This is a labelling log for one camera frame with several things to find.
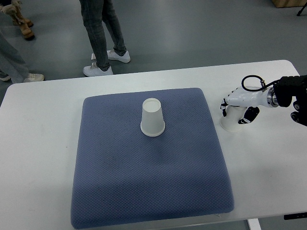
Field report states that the white table leg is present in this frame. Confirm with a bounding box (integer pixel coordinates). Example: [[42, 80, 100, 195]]
[[247, 218, 261, 230]]

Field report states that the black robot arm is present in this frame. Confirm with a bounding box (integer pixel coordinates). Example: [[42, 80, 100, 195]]
[[267, 75, 307, 126]]

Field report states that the metal floor plate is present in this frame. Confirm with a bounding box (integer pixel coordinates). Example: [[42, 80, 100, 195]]
[[91, 62, 97, 68], [91, 53, 96, 61]]

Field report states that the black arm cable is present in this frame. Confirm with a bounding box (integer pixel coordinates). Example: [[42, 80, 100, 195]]
[[241, 75, 281, 92]]

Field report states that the upper metal floor plate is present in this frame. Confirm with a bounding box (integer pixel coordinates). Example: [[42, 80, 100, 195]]
[[91, 53, 96, 61]]

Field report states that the black table control panel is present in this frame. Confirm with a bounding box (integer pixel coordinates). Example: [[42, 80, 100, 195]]
[[283, 212, 307, 220]]

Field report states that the white paper cup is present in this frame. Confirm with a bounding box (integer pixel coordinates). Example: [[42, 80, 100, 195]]
[[219, 105, 247, 132], [140, 98, 165, 137]]

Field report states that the blue quilted cushion mat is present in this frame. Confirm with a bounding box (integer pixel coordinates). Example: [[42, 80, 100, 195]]
[[71, 88, 234, 229]]

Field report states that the black tripod leg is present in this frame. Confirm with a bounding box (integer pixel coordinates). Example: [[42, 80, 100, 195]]
[[297, 3, 307, 16]]

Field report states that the wooden box corner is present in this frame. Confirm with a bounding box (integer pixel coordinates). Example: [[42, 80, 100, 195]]
[[272, 0, 307, 8]]

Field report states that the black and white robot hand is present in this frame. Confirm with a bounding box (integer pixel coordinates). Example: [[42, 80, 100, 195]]
[[220, 87, 271, 125]]

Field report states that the person in brown boots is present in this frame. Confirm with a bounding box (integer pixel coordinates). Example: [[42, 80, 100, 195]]
[[0, 0, 35, 40]]

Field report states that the person in grey jeans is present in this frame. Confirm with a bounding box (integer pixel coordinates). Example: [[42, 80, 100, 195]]
[[80, 0, 130, 77]]

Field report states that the lower metal floor plate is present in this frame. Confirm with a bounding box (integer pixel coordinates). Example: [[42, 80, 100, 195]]
[[91, 62, 97, 68]]

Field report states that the person in light grey trousers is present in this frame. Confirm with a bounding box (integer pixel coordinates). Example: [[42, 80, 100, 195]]
[[0, 32, 45, 83]]

